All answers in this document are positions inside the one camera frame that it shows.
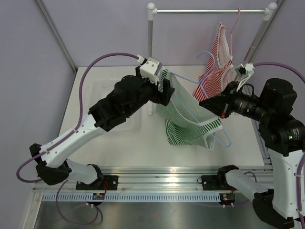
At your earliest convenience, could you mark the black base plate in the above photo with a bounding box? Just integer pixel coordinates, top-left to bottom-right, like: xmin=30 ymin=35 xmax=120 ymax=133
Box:
xmin=201 ymin=175 xmax=221 ymax=191
xmin=76 ymin=175 xmax=119 ymax=191

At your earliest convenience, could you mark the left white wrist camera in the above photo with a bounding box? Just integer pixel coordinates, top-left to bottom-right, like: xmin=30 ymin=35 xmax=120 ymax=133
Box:
xmin=137 ymin=55 xmax=162 ymax=85

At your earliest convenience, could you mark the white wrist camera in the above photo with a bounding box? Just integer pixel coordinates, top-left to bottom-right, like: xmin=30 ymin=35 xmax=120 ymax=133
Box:
xmin=137 ymin=55 xmax=162 ymax=85
xmin=234 ymin=63 xmax=254 ymax=91

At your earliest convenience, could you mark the red striped tank top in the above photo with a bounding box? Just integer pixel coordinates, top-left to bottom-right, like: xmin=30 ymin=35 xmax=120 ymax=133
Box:
xmin=193 ymin=22 xmax=235 ymax=102

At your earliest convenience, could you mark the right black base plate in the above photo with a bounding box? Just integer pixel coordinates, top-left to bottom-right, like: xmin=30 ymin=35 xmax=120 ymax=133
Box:
xmin=201 ymin=175 xmax=221 ymax=191

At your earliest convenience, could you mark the blue wire hanger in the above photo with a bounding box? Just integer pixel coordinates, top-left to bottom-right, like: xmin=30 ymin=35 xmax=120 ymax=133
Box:
xmin=171 ymin=51 xmax=232 ymax=147

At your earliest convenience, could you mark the pink wire hanger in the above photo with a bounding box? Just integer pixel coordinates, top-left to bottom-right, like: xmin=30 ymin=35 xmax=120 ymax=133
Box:
xmin=225 ymin=7 xmax=241 ymax=57

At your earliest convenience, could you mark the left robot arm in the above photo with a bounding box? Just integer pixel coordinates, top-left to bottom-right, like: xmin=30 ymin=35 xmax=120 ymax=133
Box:
xmin=30 ymin=67 xmax=174 ymax=190

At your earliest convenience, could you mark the silver clothes rack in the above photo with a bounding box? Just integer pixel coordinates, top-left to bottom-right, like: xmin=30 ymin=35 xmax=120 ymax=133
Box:
xmin=144 ymin=2 xmax=278 ymax=116

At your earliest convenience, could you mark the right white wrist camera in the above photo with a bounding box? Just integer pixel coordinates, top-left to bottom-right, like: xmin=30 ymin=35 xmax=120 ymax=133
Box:
xmin=234 ymin=63 xmax=254 ymax=91

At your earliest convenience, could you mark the white slotted cable duct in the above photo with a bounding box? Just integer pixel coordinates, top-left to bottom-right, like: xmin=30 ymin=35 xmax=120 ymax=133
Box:
xmin=42 ymin=192 xmax=220 ymax=202

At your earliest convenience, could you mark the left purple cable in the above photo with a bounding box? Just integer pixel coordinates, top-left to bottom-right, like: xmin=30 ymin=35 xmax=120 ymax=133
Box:
xmin=16 ymin=52 xmax=141 ymax=183

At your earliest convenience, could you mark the green striped tank top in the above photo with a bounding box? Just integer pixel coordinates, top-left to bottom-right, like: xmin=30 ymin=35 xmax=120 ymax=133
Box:
xmin=156 ymin=68 xmax=223 ymax=150

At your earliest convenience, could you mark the clear plastic basket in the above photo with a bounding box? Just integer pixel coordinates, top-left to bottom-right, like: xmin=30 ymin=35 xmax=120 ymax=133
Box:
xmin=82 ymin=78 xmax=142 ymax=132

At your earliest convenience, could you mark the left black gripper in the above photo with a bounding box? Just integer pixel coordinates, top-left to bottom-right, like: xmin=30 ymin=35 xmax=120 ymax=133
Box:
xmin=126 ymin=66 xmax=173 ymax=115

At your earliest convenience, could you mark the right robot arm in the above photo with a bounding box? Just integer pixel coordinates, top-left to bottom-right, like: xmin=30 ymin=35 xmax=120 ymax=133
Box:
xmin=199 ymin=78 xmax=305 ymax=229

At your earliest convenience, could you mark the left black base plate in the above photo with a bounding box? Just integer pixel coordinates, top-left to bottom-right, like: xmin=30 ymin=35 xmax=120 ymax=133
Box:
xmin=76 ymin=175 xmax=119 ymax=191

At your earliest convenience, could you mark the aluminium mounting rail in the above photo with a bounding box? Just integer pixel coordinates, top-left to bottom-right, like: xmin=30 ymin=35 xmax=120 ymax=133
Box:
xmin=32 ymin=152 xmax=275 ymax=191

